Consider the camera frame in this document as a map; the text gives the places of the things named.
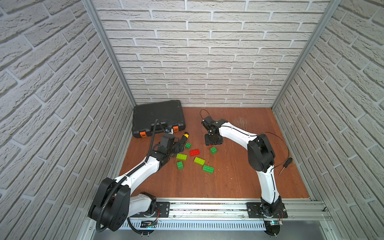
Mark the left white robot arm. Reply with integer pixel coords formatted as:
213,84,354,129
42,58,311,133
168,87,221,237
88,132,189,232

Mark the black plastic tool case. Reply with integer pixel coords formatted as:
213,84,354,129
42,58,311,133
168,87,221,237
132,100,186,139

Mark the lime 2x4 lego brick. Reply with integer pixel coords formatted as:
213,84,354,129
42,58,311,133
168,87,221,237
176,154,188,161

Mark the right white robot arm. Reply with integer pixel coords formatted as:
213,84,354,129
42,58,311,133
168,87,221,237
202,116,282,218

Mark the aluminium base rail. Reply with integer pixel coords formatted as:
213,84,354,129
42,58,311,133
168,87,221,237
123,198,332,231

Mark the green 2x4 lego brick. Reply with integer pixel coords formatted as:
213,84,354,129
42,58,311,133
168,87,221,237
203,165,215,174

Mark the black handled screwdriver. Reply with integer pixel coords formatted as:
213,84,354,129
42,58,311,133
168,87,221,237
279,157,293,175

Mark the small dark green lego brick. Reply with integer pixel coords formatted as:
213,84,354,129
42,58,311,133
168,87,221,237
210,147,217,155

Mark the red 2x4 lego brick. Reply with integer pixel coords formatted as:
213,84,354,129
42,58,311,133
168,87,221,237
189,149,200,157

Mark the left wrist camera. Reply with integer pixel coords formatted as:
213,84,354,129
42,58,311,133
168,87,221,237
164,126,175,134

